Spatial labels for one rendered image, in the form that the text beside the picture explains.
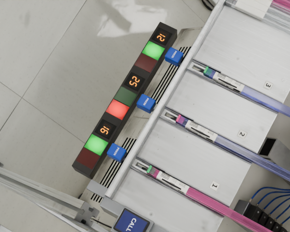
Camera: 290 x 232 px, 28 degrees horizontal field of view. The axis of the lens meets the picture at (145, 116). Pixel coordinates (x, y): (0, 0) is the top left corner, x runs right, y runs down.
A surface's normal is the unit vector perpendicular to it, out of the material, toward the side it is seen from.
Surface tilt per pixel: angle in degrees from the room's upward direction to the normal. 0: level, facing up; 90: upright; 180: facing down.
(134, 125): 90
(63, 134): 0
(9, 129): 0
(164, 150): 42
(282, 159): 0
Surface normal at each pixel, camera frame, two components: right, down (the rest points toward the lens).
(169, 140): -0.05, -0.33
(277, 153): 0.55, 0.07
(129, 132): -0.68, -0.55
